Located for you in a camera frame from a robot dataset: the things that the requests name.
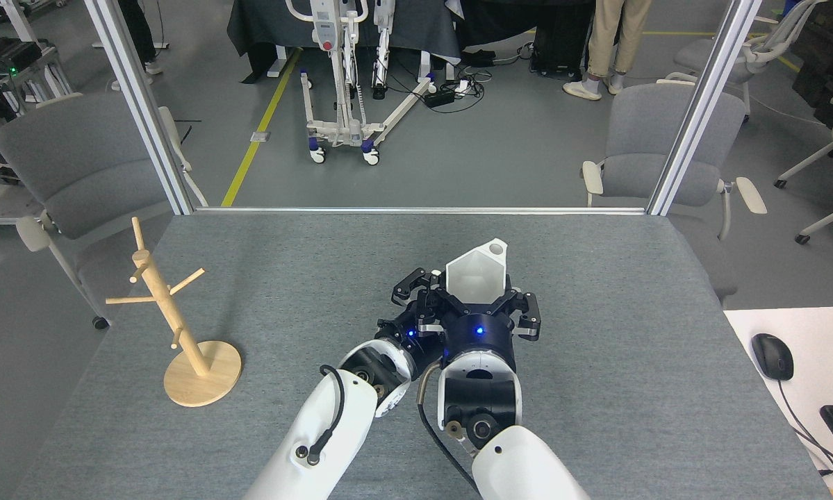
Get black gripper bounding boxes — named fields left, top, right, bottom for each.
left=444, top=290, right=542, bottom=369
left=377, top=268, right=472, bottom=376

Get white hexagonal cup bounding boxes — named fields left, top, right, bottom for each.
left=444, top=238, right=511, bottom=306

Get wooden cup rack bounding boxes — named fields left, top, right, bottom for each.
left=105, top=217, right=243, bottom=408

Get grey chair with beige armrests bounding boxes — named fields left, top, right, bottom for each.
left=0, top=92, right=208, bottom=331
left=582, top=80, right=768, bottom=306

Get black computer mouse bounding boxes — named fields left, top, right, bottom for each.
left=750, top=333, right=795, bottom=381

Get black case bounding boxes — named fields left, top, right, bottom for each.
left=531, top=21, right=592, bottom=78

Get dark grey table cloth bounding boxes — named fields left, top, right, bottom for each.
left=226, top=0, right=462, bottom=84

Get white stand on wheels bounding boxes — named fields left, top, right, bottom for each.
left=284, top=0, right=439, bottom=166

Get dark stacked crates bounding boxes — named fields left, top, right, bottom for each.
left=791, top=0, right=833, bottom=127

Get metal equipment cart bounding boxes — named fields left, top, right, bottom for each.
left=0, top=38, right=76, bottom=188

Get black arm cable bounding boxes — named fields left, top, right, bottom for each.
left=416, top=365, right=483, bottom=495
left=307, top=365, right=347, bottom=466

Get silver aluminium post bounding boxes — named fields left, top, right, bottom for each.
left=83, top=0, right=196, bottom=216
left=645, top=0, right=764, bottom=217

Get black mouse cable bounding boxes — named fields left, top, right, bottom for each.
left=777, top=378, right=833, bottom=487

